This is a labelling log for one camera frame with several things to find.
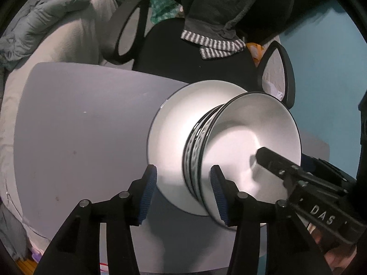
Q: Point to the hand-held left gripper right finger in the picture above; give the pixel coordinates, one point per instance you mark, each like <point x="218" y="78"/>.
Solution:
<point x="219" y="197"/>

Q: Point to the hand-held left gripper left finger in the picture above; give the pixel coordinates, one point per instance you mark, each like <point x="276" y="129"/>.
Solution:
<point x="149" y="194"/>

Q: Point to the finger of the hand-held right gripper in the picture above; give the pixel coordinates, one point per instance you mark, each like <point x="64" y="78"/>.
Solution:
<point x="271" y="160"/>
<point x="318" y="167"/>

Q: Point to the white bowl with patterned outside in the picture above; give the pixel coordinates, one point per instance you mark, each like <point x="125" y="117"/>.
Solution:
<point x="252" y="126"/>
<point x="187" y="151"/>
<point x="197" y="151"/>

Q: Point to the white plate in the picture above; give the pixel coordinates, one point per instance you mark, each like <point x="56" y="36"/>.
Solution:
<point x="172" y="137"/>

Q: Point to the person's right hand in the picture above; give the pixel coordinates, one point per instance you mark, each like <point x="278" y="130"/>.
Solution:
<point x="341" y="257"/>

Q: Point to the white cloth on floor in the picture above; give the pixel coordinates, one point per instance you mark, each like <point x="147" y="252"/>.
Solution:
<point x="271" y="87"/>

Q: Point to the orange packet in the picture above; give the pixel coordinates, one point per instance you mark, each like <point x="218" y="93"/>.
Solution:
<point x="254" y="48"/>

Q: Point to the black office chair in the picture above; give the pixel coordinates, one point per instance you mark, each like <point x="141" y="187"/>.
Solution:
<point x="177" y="54"/>

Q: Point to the dark grey hooded sweater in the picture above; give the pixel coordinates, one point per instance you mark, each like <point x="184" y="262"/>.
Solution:
<point x="215" y="5"/>

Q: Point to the white bed sheet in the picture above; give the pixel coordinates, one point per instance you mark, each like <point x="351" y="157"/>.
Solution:
<point x="71" y="40"/>

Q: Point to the green checked blanket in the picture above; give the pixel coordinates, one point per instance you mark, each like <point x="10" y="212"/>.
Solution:
<point x="163" y="5"/>

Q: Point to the grey duvet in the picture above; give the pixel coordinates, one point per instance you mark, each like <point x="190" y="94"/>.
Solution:
<point x="43" y="14"/>

